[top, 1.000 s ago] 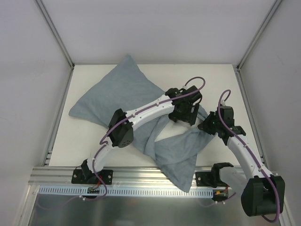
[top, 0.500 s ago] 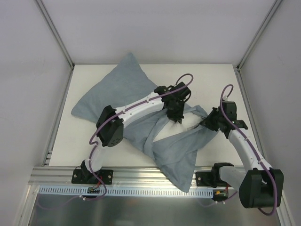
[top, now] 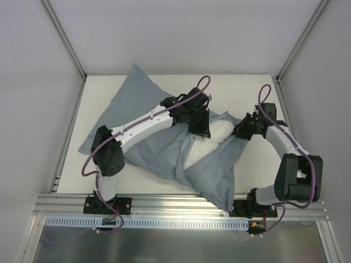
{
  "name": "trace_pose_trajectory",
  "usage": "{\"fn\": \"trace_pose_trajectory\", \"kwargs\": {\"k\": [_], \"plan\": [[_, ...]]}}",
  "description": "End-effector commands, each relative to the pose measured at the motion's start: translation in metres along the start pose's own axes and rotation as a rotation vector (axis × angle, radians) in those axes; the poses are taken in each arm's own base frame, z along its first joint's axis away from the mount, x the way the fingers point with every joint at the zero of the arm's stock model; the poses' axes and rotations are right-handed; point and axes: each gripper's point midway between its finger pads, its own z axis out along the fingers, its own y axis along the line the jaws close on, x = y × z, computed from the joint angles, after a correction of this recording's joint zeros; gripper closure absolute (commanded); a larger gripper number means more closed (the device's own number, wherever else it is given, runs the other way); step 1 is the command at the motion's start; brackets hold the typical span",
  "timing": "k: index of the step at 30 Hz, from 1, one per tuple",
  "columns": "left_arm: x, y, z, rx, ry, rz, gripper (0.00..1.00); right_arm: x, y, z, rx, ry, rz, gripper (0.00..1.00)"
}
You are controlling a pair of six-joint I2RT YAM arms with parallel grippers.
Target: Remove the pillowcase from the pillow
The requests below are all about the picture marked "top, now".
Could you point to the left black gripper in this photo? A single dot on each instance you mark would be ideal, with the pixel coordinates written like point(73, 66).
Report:
point(199, 122)

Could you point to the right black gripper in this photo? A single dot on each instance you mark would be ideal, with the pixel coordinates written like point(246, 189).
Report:
point(242, 127)

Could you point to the white pillow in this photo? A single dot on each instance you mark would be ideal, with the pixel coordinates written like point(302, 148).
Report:
point(220, 130)

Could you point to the patchwork green beige pillowcase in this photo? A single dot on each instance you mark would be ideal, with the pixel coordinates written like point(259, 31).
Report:
point(164, 153)

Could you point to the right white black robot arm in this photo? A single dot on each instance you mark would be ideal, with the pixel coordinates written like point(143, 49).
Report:
point(298, 180)

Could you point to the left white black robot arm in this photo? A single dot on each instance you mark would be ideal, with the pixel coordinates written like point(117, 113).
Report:
point(109, 145)

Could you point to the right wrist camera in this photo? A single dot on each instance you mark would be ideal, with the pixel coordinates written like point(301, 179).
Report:
point(269, 109)

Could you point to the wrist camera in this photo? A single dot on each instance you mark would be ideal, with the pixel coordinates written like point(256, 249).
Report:
point(199, 100)
point(269, 109)

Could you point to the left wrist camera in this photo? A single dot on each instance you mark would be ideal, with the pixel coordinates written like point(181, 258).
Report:
point(199, 100)

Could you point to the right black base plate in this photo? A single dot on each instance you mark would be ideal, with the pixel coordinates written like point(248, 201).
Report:
point(242, 208)

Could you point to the right aluminium frame post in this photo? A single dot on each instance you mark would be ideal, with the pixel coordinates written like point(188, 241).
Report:
point(302, 37)

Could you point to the aluminium frame post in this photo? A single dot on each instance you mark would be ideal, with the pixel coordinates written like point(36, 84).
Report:
point(53, 17)
point(302, 37)

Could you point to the aluminium mounting rail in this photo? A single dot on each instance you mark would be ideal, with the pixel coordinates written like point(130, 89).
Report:
point(167, 206)

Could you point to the white slotted cable duct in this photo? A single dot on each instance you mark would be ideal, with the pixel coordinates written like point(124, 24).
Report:
point(162, 223)

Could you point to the left aluminium frame post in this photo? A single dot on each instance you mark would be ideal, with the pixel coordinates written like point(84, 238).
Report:
point(53, 17)

